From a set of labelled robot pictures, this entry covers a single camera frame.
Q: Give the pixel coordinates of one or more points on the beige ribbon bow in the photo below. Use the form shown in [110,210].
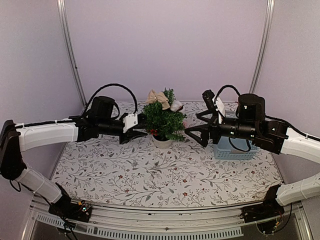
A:
[160,97]

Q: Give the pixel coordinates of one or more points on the aluminium corner post left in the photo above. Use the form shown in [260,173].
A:
[62,12]

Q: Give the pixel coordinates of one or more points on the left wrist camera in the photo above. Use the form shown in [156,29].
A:
[129,121]

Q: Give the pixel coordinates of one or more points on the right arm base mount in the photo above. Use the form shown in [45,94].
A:
[267,209]

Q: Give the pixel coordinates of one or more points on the aluminium corner post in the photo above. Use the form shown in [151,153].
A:
[270,6]
[62,12]

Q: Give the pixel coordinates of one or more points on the light blue perforated basket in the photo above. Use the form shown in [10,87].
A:
[238,150]

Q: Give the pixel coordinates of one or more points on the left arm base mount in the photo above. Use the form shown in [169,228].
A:
[65,208]

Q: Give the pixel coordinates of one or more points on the white cotton boll ornament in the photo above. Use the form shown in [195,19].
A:
[177,106]

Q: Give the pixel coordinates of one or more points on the small green christmas tree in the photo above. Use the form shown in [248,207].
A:
[169,125]

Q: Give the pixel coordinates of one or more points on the aluminium front rail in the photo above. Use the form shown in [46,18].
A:
[115,222]

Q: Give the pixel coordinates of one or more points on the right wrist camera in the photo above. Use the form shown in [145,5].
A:
[214,105]

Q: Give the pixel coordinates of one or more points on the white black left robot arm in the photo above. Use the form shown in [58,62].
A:
[18,138]

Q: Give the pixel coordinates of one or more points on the red berry sprig ornament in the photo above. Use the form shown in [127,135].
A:
[153,132]

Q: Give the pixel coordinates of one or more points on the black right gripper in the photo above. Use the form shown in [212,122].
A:
[205,129]

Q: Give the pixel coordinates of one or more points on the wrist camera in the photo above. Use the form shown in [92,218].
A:
[129,121]
[214,105]

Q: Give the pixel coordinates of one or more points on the white ribbed plant pot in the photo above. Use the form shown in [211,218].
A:
[161,144]

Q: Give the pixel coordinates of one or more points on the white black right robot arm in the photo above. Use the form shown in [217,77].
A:
[273,134]

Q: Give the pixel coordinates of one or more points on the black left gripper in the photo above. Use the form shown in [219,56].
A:
[130,135]

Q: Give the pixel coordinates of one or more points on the aluminium corner post right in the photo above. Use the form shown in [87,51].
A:
[270,6]

